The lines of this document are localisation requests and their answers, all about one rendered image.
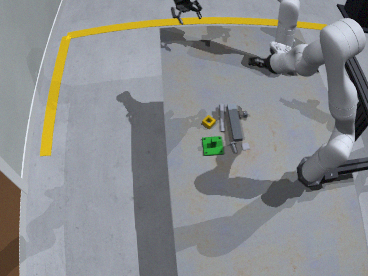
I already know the yellow square nut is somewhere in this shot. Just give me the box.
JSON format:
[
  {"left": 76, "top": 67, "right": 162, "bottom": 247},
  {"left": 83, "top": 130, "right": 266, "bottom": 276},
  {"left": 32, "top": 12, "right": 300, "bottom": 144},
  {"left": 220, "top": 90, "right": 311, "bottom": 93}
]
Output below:
[{"left": 202, "top": 115, "right": 216, "bottom": 129}]

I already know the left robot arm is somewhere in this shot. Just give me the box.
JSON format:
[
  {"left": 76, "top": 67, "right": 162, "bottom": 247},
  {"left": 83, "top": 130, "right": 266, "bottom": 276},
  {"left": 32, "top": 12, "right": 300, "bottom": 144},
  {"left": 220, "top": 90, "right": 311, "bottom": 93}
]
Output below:
[{"left": 269, "top": 18, "right": 366, "bottom": 182}]

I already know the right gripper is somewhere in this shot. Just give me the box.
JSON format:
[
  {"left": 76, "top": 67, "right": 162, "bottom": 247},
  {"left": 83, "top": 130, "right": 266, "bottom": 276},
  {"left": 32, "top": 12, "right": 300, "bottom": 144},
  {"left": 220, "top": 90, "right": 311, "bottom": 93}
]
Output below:
[{"left": 171, "top": 0, "right": 202, "bottom": 24}]

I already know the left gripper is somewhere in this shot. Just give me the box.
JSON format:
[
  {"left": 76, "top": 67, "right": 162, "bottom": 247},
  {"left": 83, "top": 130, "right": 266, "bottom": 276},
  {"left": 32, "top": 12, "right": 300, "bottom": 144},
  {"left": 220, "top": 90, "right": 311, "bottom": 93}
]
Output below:
[{"left": 248, "top": 54, "right": 278, "bottom": 74}]

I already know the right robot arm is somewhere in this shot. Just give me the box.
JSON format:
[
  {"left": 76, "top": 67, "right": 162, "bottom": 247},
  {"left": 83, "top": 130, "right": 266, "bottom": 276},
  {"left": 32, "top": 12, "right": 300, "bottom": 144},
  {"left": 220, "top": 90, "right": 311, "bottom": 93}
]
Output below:
[{"left": 275, "top": 0, "right": 300, "bottom": 48}]

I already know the green square plate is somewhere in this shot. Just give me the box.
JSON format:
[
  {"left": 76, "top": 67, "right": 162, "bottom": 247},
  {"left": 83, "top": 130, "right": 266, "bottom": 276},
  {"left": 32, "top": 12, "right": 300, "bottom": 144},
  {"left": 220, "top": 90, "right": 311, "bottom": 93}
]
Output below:
[{"left": 202, "top": 136, "right": 224, "bottom": 156}]

